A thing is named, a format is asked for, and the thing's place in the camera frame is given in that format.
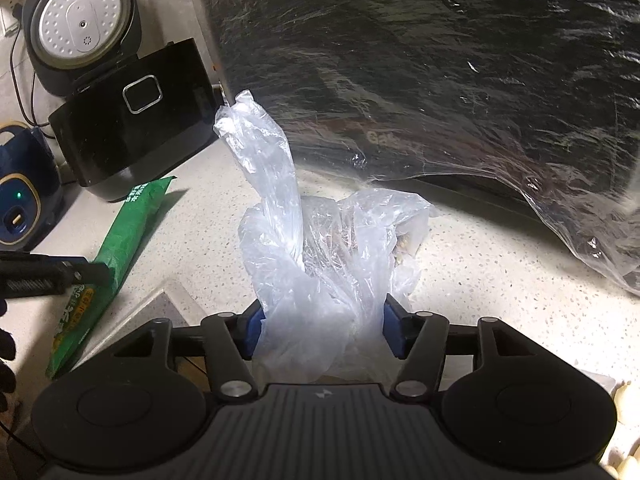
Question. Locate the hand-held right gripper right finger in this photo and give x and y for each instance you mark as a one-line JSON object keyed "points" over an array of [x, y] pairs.
{"points": [[395, 332]]}

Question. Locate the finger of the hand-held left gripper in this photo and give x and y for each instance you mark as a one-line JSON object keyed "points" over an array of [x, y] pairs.
{"points": [[75, 270]]}

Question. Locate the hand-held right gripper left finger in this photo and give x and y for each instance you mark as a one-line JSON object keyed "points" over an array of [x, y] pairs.
{"points": [[250, 332]]}

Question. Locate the green packet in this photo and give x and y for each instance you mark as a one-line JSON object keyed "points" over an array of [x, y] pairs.
{"points": [[125, 240]]}

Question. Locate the clear plastic bag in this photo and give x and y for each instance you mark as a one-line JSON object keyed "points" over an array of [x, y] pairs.
{"points": [[310, 270]]}

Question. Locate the person's left hand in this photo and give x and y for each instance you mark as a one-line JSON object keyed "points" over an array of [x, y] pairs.
{"points": [[5, 350]]}

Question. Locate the blue small rice cooker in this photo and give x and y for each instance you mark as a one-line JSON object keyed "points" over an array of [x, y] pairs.
{"points": [[30, 185]]}

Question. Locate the black rice cooker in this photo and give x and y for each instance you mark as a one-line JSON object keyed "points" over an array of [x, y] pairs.
{"points": [[130, 145]]}

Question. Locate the clear plastic film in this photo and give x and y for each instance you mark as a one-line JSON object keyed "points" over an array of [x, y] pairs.
{"points": [[600, 255]]}

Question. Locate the pile of garlic cloves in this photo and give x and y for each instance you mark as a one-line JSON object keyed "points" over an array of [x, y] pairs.
{"points": [[627, 405]]}

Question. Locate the white wall socket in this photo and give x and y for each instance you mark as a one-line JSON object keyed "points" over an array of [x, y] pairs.
{"points": [[7, 17]]}

